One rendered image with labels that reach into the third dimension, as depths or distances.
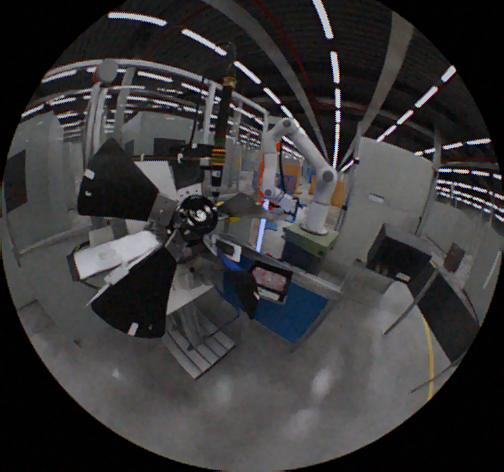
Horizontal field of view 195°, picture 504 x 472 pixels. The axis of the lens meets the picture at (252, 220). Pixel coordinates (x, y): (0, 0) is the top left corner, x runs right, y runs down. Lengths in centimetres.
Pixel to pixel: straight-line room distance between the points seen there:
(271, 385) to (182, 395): 66
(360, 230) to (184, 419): 263
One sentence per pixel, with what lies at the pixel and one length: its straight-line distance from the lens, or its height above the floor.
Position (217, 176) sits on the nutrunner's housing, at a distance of 47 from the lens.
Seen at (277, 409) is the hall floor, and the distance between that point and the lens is 142.
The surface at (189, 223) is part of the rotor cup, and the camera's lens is 38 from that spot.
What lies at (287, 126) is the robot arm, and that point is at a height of 162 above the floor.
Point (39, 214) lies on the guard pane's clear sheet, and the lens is 124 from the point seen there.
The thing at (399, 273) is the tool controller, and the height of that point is 109.
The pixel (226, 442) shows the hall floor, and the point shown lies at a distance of 144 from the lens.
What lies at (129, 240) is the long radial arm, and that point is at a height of 113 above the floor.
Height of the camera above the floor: 137
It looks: 22 degrees down
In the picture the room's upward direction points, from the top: 8 degrees clockwise
